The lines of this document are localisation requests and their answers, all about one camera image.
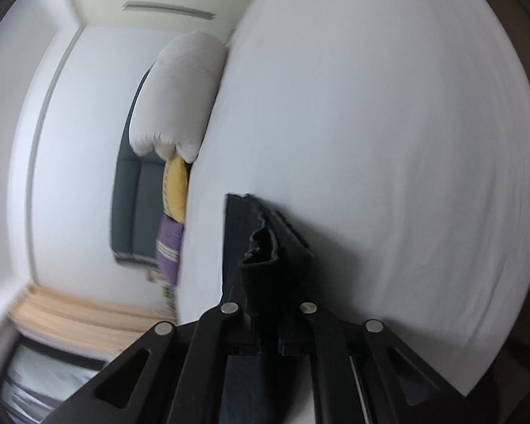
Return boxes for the black denim pants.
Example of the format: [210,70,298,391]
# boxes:
[219,194,313,423]

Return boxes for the beige curtain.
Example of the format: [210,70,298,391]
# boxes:
[8,285,176,358]

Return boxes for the purple pillow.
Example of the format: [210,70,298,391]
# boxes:
[155,214,184,286]

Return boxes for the dark grey headboard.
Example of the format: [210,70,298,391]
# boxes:
[108,63,169,268]

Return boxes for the yellow pillow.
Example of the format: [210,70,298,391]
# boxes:
[163,155,188,224]

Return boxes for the white folded duvet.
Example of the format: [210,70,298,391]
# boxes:
[129,32,227,164]

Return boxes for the white bed sheet mattress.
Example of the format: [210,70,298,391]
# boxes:
[178,0,530,393]

